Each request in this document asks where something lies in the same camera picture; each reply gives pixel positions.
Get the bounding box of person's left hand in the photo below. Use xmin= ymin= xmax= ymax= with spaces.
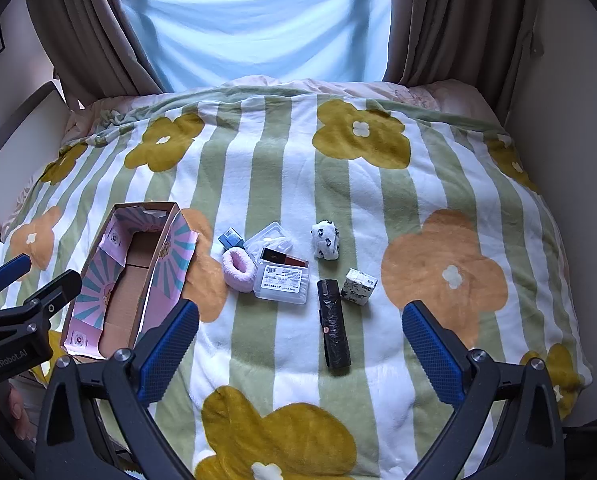
xmin=0 ymin=382 xmax=42 ymax=443

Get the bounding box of clear plastic case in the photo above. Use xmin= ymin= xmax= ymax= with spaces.
xmin=243 ymin=220 xmax=312 ymax=307

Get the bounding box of white tissue pack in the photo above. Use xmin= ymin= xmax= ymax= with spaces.
xmin=339 ymin=268 xmax=378 ymax=308

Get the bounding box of black garbage bag roll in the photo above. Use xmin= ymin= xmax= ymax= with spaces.
xmin=316 ymin=277 xmax=352 ymax=377

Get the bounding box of white padded headboard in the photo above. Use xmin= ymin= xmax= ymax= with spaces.
xmin=0 ymin=82 xmax=75 ymax=227

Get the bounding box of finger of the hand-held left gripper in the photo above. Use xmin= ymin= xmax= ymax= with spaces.
xmin=8 ymin=269 xmax=83 ymax=322
xmin=0 ymin=254 xmax=32 ymax=306

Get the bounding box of red lip gloss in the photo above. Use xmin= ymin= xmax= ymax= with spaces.
xmin=259 ymin=246 xmax=309 ymax=269

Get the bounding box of striped floral blanket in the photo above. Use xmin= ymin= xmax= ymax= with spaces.
xmin=0 ymin=85 xmax=595 ymax=480

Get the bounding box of light blue sheer curtain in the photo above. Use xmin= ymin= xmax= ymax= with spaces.
xmin=117 ymin=0 xmax=395 ymax=95

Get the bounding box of beige curtain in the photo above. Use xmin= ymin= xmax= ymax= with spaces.
xmin=25 ymin=0 xmax=165 ymax=109
xmin=382 ymin=0 xmax=547 ymax=112

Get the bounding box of pink fluffy scrunchie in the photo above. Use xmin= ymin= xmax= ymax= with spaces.
xmin=221 ymin=247 xmax=258 ymax=294

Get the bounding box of small blue box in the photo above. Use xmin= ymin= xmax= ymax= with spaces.
xmin=218 ymin=227 xmax=244 ymax=254

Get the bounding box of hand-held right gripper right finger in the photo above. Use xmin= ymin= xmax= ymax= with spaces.
xmin=401 ymin=300 xmax=566 ymax=480

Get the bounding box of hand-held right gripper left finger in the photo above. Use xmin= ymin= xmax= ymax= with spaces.
xmin=36 ymin=300 xmax=202 ymax=480

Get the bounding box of pink printed cardboard box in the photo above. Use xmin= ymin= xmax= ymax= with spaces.
xmin=60 ymin=201 xmax=200 ymax=362

